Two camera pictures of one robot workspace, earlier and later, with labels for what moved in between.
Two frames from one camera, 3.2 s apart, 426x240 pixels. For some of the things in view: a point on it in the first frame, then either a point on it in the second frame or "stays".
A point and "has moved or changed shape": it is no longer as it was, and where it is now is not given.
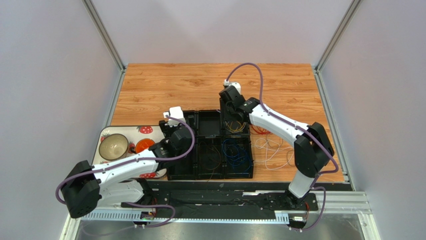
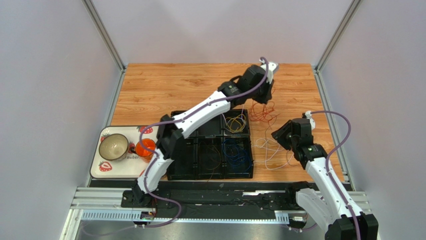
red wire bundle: x=259 y=130 has moved or changed shape
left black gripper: x=167 y=129 to x=268 y=95
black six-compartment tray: x=222 y=149 stays
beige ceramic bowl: x=113 y=147 stays
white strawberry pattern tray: x=132 y=134 stays
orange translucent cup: x=143 y=144 stays
